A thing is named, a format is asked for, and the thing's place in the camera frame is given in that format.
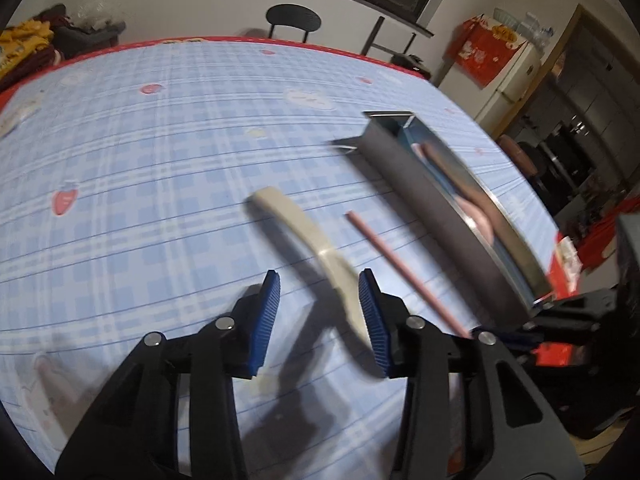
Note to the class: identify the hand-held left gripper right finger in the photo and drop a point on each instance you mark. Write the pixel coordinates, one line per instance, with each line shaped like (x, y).
(375, 325)

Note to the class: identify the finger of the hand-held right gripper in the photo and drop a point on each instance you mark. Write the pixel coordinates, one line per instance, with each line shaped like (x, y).
(575, 310)
(510, 337)

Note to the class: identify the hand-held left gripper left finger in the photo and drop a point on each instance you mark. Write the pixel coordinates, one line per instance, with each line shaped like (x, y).
(262, 330)

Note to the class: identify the pink chopstick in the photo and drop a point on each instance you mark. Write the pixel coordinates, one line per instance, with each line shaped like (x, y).
(400, 270)

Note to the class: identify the beige spoon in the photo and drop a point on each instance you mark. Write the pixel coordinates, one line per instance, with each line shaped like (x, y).
(300, 220)

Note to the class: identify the metal utensil tray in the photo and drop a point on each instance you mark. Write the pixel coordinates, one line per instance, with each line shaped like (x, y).
(440, 220)

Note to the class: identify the pink spoon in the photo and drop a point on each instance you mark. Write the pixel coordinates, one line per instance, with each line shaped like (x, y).
(470, 205)

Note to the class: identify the blue spoon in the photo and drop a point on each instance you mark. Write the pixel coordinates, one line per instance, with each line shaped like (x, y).
(412, 135)

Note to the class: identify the brown plastic bucket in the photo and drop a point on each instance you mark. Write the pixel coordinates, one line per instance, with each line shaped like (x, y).
(517, 155)

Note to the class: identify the white fridge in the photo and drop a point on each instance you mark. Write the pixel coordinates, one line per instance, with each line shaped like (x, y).
(510, 90)

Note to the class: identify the clear plastic containers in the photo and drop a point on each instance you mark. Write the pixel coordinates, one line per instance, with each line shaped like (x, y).
(535, 32)

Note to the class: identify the red printed cloth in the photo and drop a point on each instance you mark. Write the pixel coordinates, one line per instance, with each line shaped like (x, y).
(482, 50)

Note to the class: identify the rice cooker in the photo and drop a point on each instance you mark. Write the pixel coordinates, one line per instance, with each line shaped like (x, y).
(412, 65)

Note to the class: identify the pale bowl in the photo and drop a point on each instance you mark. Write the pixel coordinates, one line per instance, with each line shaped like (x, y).
(506, 16)

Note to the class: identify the black round chair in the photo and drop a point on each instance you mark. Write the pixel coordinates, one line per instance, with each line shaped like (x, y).
(294, 17)

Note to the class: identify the dark grey stool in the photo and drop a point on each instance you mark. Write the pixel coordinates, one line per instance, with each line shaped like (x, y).
(90, 40)

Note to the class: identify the dark red clothes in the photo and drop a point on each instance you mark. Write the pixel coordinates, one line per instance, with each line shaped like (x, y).
(35, 62)

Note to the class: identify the crumpled clear plastic bags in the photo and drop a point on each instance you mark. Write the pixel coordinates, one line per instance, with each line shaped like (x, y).
(92, 14)

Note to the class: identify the wooden door frame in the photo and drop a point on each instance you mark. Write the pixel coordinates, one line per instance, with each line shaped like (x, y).
(562, 35)

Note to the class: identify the black metal frame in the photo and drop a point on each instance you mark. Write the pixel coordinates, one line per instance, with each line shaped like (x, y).
(374, 35)

